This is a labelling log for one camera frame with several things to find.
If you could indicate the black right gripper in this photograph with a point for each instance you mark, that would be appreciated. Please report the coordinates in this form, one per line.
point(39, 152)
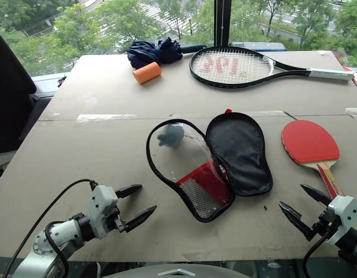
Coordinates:
point(326, 224)

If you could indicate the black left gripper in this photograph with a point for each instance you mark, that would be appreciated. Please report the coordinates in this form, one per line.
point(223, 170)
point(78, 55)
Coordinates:
point(119, 223)

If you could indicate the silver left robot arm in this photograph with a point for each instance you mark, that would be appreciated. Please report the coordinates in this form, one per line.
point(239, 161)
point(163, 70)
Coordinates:
point(48, 246)

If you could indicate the red table tennis paddle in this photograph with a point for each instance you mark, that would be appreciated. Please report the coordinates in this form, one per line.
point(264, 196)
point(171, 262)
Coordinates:
point(309, 142)

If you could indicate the black clear paddle case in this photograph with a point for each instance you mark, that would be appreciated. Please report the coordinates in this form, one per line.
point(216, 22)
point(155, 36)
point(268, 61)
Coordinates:
point(239, 156)

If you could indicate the black white tennis racket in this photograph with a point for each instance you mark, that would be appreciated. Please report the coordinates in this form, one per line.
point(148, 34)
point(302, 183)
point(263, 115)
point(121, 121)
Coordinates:
point(196, 72)

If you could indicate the orange foam cylinder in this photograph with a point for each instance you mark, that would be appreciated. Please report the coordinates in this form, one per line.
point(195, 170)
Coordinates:
point(147, 73)

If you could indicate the navy blue folded umbrella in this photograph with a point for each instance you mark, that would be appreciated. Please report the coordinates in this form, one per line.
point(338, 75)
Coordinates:
point(152, 52)

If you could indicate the black chair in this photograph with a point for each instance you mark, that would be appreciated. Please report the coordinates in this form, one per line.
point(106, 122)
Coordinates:
point(10, 101)

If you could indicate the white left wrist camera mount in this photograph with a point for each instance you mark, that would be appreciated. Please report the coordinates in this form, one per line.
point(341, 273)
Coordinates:
point(101, 205)

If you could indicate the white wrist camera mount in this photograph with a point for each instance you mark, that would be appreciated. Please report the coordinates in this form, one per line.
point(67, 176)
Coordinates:
point(342, 215)
point(101, 205)

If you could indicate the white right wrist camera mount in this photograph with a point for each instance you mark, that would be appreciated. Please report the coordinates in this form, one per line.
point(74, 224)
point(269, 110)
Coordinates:
point(342, 215)

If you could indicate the dark window frame post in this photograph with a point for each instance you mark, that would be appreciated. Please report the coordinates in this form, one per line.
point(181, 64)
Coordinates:
point(222, 20)

